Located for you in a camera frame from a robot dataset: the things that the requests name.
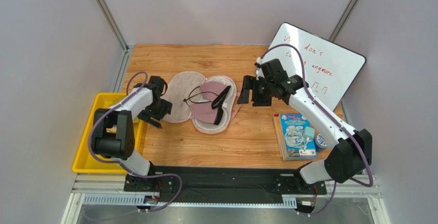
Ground whiteboard with red writing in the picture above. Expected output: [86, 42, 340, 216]
[258, 23, 366, 110]

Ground blue illustrated book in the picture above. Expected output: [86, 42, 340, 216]
[273, 114, 318, 161]

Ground yellow plastic bin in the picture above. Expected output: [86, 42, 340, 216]
[72, 92, 126, 174]

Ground pink bra black straps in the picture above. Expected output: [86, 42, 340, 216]
[182, 81, 232, 126]

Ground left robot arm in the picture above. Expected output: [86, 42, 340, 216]
[87, 76, 172, 178]

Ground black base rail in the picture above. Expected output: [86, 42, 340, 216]
[123, 166, 327, 204]

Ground teal charger with cable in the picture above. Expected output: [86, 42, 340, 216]
[284, 126, 316, 149]

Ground floral mesh laundry bag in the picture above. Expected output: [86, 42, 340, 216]
[163, 71, 240, 134]

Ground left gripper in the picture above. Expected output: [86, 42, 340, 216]
[138, 98, 172, 128]

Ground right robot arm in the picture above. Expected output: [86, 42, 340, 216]
[238, 58, 373, 187]

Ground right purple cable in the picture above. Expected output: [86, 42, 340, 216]
[254, 44, 374, 217]

